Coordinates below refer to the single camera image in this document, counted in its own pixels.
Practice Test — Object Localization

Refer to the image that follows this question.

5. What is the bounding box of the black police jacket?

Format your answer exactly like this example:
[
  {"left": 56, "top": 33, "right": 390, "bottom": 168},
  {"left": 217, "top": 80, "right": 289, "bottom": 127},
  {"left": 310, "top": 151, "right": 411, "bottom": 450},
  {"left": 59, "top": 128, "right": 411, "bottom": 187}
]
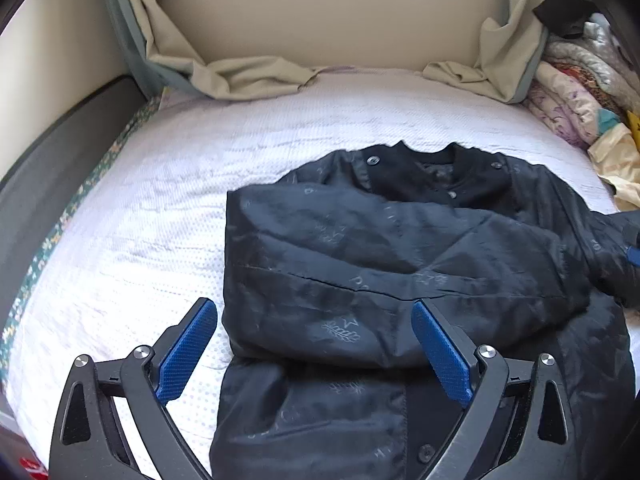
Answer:
[{"left": 209, "top": 143, "right": 639, "bottom": 479}]

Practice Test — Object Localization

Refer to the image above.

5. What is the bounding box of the cream blanket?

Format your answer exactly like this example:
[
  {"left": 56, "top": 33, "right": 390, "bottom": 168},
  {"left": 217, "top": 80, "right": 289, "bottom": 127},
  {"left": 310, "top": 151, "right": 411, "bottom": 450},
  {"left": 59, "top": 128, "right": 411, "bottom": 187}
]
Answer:
[{"left": 588, "top": 124, "right": 640, "bottom": 211}]

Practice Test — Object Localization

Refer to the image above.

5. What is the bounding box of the yellow patterned pillow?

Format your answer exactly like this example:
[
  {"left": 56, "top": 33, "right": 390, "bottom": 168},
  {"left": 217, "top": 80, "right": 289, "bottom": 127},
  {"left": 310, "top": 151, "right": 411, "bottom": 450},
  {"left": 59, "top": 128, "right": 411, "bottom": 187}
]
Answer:
[{"left": 626, "top": 110, "right": 640, "bottom": 151}]

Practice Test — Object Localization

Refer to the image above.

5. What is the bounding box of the beige right curtain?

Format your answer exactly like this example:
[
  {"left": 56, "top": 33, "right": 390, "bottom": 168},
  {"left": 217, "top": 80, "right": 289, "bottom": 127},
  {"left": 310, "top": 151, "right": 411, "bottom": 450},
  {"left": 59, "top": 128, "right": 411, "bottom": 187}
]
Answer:
[{"left": 422, "top": 0, "right": 548, "bottom": 104}]

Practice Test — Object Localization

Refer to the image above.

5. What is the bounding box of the black cloth on pile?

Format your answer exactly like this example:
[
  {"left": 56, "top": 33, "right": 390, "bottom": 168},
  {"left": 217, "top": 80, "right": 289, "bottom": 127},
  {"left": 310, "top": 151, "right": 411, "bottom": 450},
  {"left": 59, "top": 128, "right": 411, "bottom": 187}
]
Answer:
[{"left": 533, "top": 0, "right": 598, "bottom": 39}]

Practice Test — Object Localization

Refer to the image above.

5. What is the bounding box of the beige curtain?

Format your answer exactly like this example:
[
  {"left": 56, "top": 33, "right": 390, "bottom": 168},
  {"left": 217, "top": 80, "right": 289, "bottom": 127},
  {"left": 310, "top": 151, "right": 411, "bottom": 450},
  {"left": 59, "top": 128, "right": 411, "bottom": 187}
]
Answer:
[
  {"left": 98, "top": 0, "right": 327, "bottom": 102},
  {"left": 422, "top": 0, "right": 548, "bottom": 104}
]

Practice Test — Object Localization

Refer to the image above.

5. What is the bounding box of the pink floral folded quilt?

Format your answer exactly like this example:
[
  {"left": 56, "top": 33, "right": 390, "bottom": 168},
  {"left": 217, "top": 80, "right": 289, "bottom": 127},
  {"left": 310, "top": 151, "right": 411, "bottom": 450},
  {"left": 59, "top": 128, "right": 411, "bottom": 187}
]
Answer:
[{"left": 523, "top": 61, "right": 620, "bottom": 150}]

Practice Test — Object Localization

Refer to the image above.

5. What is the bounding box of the beige left curtain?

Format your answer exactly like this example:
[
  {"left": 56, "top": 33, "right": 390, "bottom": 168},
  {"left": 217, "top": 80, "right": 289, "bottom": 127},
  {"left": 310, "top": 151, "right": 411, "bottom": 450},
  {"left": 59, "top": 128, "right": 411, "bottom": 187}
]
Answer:
[{"left": 98, "top": 0, "right": 327, "bottom": 102}]

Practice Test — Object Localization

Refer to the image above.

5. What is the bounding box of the grey dotted folded quilt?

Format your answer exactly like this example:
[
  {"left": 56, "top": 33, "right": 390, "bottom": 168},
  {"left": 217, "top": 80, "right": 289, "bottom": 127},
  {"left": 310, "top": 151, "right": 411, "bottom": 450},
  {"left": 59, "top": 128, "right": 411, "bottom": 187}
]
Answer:
[{"left": 544, "top": 13, "right": 639, "bottom": 115}]

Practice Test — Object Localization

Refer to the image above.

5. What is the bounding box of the dark grey headboard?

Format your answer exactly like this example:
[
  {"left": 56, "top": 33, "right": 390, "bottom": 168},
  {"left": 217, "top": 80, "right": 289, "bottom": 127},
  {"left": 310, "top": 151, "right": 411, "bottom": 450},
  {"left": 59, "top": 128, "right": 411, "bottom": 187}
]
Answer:
[{"left": 1, "top": 76, "right": 146, "bottom": 321}]

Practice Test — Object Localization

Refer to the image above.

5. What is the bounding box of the white quilted bed cover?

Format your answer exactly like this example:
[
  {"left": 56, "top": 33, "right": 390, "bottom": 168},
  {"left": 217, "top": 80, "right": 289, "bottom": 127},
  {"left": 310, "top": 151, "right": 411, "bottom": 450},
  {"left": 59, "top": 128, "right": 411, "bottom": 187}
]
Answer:
[{"left": 1, "top": 70, "right": 639, "bottom": 479}]

